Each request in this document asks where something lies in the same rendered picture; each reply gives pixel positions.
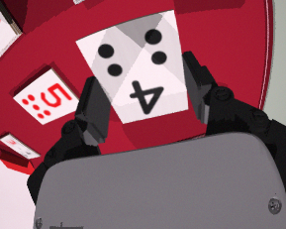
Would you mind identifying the red rectangular box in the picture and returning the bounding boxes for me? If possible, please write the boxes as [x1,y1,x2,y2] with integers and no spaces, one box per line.
[0,153,35,175]

